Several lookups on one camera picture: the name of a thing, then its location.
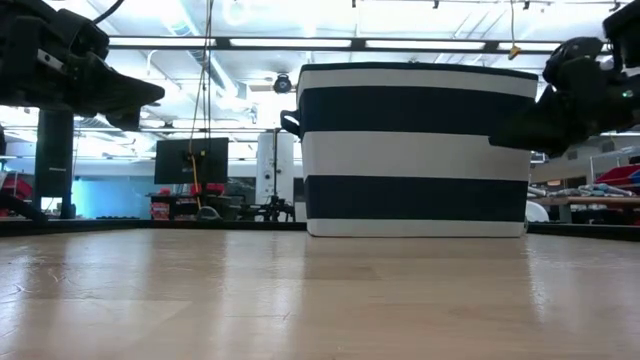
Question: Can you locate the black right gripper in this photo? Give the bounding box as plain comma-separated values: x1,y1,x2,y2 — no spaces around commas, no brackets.
488,55,614,159

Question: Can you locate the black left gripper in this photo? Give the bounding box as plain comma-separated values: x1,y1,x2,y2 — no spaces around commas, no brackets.
34,14,166,132

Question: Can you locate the pile of folded clothes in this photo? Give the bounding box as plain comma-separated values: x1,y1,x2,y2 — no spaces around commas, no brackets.
547,182,639,199

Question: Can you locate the white round object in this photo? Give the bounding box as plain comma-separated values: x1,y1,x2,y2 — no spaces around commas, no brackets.
524,199,551,224

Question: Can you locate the red storage bin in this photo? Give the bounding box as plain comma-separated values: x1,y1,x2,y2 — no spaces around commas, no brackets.
0,172,34,216
593,163,640,187

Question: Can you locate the wooden background table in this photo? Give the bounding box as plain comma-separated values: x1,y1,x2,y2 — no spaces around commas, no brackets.
529,194,640,225

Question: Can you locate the yellow hanging plug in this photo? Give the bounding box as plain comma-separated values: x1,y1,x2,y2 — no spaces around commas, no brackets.
507,0,522,61

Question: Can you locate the navy white striped fabric bin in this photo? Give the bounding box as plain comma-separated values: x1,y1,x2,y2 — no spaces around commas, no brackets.
279,61,540,239

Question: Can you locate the white column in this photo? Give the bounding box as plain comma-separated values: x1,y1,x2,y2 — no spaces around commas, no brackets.
256,131,304,221

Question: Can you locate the black tripod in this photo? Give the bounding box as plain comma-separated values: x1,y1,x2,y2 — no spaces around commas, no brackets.
238,127,297,222

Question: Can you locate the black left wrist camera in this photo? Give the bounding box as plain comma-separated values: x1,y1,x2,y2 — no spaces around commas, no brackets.
49,9,111,61

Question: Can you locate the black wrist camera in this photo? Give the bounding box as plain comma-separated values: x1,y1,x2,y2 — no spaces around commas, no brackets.
49,9,111,61
542,37,605,86

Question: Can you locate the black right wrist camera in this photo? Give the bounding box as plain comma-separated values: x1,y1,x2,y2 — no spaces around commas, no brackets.
542,37,605,86

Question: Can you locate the hanging yellow cable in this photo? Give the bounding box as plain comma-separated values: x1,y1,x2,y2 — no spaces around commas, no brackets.
187,0,216,211

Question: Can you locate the black ceiling camera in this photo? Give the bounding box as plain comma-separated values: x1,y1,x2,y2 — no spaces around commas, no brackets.
272,73,293,95

